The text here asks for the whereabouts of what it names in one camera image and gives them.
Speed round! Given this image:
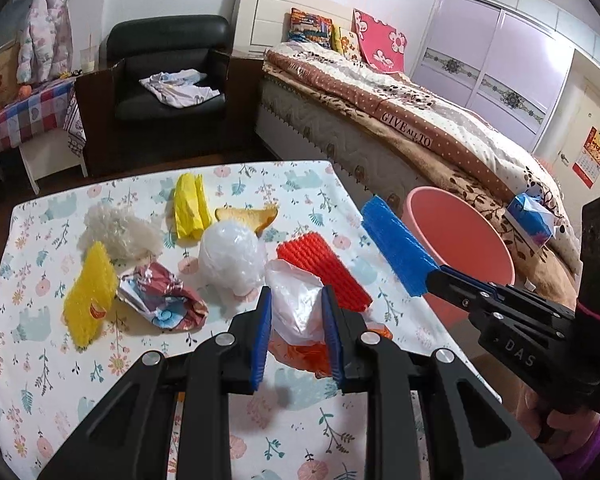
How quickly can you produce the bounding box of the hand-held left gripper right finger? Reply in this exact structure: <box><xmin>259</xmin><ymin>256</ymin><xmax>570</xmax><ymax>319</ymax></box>
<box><xmin>322</xmin><ymin>287</ymin><xmax>562</xmax><ymax>480</ymax></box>

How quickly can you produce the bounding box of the cream door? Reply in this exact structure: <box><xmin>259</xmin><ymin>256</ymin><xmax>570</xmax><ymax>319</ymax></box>
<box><xmin>532</xmin><ymin>55</ymin><xmax>600</xmax><ymax>211</ymax></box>

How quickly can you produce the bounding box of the pink plastic bin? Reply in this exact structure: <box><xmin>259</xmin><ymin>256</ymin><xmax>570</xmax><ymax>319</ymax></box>
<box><xmin>405</xmin><ymin>186</ymin><xmax>517</xmax><ymax>356</ymax></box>

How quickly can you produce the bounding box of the yellow foam net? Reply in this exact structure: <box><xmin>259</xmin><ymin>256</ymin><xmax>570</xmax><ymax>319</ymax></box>
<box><xmin>62</xmin><ymin>241</ymin><xmax>119</xmax><ymax>352</ymax></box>

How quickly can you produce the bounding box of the brown paper bag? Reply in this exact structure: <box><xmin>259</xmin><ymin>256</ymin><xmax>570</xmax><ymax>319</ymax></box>
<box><xmin>0</xmin><ymin>45</ymin><xmax>21</xmax><ymax>111</ymax></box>

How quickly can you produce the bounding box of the dotted pink-brown quilt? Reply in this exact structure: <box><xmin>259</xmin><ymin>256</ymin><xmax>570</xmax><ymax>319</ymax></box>
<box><xmin>265</xmin><ymin>42</ymin><xmax>556</xmax><ymax>201</ymax></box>

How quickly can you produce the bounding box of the white desk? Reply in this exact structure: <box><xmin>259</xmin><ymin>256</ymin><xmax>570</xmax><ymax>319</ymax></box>
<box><xmin>0</xmin><ymin>125</ymin><xmax>88</xmax><ymax>223</ymax></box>

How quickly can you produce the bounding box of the red wall calendar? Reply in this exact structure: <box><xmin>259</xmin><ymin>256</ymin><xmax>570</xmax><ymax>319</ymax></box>
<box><xmin>572</xmin><ymin>126</ymin><xmax>600</xmax><ymax>191</ymax></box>

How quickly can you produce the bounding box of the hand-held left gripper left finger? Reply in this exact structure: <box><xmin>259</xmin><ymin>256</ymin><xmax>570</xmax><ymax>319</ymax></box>
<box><xmin>37</xmin><ymin>287</ymin><xmax>273</xmax><ymax>480</ymax></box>

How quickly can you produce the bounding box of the pale printed cloth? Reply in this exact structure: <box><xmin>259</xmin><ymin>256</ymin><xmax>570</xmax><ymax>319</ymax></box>
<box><xmin>139</xmin><ymin>68</ymin><xmax>226</xmax><ymax>109</ymax></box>

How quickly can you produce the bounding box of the person's right hand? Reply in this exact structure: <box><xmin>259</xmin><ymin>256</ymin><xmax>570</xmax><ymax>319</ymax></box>
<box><xmin>514</xmin><ymin>392</ymin><xmax>588</xmax><ymax>461</ymax></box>

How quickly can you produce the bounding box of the yellow flower pillow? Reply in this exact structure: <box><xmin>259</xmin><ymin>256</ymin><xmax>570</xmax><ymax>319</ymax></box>
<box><xmin>331</xmin><ymin>25</ymin><xmax>362</xmax><ymax>58</ymax></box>

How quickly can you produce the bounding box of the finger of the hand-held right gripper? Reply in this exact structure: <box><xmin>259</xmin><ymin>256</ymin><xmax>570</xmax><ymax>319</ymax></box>
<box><xmin>426</xmin><ymin>272</ymin><xmax>487</xmax><ymax>315</ymax></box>
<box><xmin>437</xmin><ymin>264</ymin><xmax>511</xmax><ymax>295</ymax></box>

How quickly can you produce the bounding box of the colourful wrapper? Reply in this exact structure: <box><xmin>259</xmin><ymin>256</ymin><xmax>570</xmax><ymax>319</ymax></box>
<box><xmin>117</xmin><ymin>261</ymin><xmax>209</xmax><ymax>332</ymax></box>

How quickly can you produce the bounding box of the blue foam net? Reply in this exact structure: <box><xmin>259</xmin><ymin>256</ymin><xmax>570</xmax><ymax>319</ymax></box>
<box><xmin>361</xmin><ymin>196</ymin><xmax>440</xmax><ymax>298</ymax></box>

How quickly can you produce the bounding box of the orange peel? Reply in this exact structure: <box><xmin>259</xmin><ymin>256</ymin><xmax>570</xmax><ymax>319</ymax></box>
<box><xmin>215</xmin><ymin>203</ymin><xmax>279</xmax><ymax>236</ymax></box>

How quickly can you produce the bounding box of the floral tablecloth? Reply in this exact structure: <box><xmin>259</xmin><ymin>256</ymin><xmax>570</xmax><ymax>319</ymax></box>
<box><xmin>0</xmin><ymin>160</ymin><xmax>506</xmax><ymax>480</ymax></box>

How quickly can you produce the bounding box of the clear plastic bag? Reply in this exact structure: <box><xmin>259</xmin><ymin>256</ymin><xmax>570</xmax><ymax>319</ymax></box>
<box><xmin>198</xmin><ymin>221</ymin><xmax>268</xmax><ymax>297</ymax></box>

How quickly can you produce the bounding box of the white bed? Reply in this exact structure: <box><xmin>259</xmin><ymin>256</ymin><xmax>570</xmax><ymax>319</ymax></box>
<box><xmin>232</xmin><ymin>0</ymin><xmax>581</xmax><ymax>281</ymax></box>

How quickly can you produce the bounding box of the brown leaf-pattern blanket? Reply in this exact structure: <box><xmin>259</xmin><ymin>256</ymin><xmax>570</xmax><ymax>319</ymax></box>
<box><xmin>280</xmin><ymin>77</ymin><xmax>581</xmax><ymax>281</ymax></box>

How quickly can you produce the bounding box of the blue tissue box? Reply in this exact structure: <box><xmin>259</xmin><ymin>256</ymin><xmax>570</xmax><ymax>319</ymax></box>
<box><xmin>504</xmin><ymin>192</ymin><xmax>561</xmax><ymax>251</ymax></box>

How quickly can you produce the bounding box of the red foam net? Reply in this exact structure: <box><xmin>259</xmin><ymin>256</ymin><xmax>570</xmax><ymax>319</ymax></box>
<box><xmin>276</xmin><ymin>232</ymin><xmax>374</xmax><ymax>313</ymax></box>

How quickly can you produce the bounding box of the pink flower pillow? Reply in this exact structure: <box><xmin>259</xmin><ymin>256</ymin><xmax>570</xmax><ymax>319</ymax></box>
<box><xmin>352</xmin><ymin>8</ymin><xmax>408</xmax><ymax>75</ymax></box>

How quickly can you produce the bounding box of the multicolour patterned pillow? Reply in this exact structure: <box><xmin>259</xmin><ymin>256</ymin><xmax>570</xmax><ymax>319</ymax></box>
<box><xmin>287</xmin><ymin>7</ymin><xmax>335</xmax><ymax>50</ymax></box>

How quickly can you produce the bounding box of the white foam net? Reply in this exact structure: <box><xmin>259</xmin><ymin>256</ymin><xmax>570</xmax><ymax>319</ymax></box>
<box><xmin>82</xmin><ymin>204</ymin><xmax>163</xmax><ymax>261</ymax></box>

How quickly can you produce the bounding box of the checkered tablecloth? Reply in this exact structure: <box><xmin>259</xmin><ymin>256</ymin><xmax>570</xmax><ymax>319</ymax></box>
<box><xmin>0</xmin><ymin>77</ymin><xmax>88</xmax><ymax>163</ymax></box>

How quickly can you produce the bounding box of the yellow plastic bag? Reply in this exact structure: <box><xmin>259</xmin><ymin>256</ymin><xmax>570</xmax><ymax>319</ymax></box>
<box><xmin>172</xmin><ymin>173</ymin><xmax>213</xmax><ymax>242</ymax></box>

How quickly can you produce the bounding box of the white plastic bag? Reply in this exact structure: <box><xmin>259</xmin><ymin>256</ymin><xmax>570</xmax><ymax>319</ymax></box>
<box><xmin>265</xmin><ymin>259</ymin><xmax>331</xmax><ymax>347</ymax></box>

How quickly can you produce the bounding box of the pink floral padded jacket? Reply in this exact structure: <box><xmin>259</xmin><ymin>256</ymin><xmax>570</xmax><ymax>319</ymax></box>
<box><xmin>16</xmin><ymin>0</ymin><xmax>75</xmax><ymax>84</ymax></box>

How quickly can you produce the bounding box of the black leather armchair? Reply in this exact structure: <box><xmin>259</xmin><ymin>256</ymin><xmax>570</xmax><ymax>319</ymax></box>
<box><xmin>75</xmin><ymin>15</ymin><xmax>233</xmax><ymax>177</ymax></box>

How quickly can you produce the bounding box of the lilac sliding-door wardrobe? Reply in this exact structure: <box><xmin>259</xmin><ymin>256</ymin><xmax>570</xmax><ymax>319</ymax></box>
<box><xmin>410</xmin><ymin>0</ymin><xmax>581</xmax><ymax>151</ymax></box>

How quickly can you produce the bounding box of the clear cup with straw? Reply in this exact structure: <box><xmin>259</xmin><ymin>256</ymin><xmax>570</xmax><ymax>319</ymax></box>
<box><xmin>80</xmin><ymin>34</ymin><xmax>98</xmax><ymax>75</ymax></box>

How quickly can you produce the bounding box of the orange plastic bag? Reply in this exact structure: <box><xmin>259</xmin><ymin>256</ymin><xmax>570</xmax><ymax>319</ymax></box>
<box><xmin>267</xmin><ymin>327</ymin><xmax>395</xmax><ymax>378</ymax></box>

